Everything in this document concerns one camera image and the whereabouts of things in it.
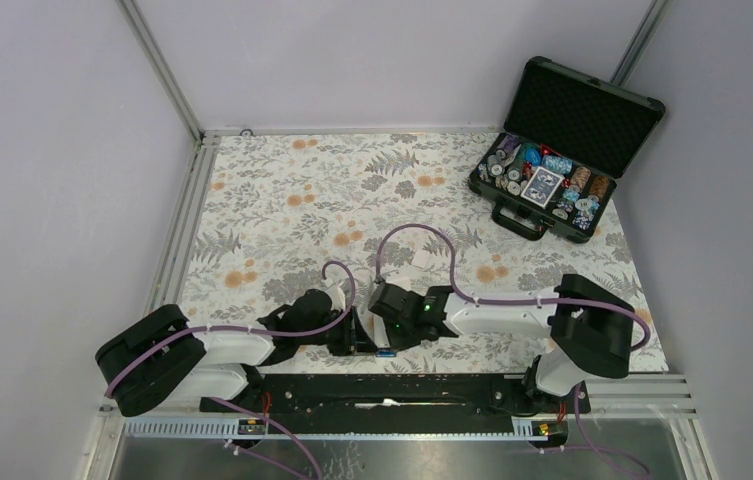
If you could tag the white battery cover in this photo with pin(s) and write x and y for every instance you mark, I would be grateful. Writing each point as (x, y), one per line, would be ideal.
(421, 259)

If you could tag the floral table mat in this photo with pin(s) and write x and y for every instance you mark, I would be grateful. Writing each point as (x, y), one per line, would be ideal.
(282, 212)

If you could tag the blue battery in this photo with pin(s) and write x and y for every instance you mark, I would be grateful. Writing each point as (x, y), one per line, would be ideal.
(386, 353)

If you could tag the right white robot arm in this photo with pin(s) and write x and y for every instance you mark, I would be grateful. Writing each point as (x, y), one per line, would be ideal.
(590, 327)

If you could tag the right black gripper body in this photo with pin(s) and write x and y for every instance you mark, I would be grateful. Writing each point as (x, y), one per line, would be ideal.
(401, 336)

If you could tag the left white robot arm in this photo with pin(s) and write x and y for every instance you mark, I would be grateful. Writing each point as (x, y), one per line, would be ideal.
(164, 359)

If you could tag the white remote control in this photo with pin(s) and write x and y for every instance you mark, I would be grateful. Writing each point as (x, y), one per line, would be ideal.
(380, 336)

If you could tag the blue playing card deck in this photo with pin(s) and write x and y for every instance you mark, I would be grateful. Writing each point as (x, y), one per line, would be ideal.
(541, 187)

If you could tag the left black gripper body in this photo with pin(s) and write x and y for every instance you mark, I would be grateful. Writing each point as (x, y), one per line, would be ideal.
(340, 337)

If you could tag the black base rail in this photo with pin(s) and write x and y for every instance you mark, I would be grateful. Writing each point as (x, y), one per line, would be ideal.
(404, 404)

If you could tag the black poker chip case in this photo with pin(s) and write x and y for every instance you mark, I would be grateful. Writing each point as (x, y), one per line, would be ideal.
(574, 124)

